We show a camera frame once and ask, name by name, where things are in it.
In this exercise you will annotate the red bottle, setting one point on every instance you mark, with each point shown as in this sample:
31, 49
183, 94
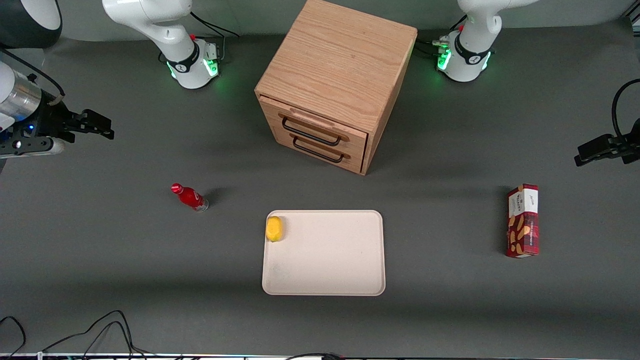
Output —
190, 197

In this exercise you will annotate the plain wooden drawer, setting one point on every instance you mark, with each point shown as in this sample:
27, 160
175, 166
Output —
353, 161

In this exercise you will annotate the beige plastic tray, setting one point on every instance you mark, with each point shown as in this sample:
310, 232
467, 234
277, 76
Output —
325, 255

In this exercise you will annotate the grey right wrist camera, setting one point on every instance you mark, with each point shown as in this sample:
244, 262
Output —
35, 148

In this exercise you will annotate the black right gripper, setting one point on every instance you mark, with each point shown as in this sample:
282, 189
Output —
51, 119

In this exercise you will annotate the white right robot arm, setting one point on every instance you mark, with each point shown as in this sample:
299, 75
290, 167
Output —
170, 35

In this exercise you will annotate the yellow lemon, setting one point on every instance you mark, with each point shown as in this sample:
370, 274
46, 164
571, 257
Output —
274, 229

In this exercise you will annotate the red snack box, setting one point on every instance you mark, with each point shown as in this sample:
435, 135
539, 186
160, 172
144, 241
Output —
522, 225

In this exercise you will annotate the wooden drawer with lip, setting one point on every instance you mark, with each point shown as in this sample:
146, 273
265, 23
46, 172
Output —
356, 140

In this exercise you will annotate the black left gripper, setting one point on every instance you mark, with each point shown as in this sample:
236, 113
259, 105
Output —
631, 146

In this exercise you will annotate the wooden drawer cabinet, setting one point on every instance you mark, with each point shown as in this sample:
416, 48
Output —
340, 55

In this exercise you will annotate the aluminium frame post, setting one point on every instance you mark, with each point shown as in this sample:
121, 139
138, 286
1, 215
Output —
634, 12

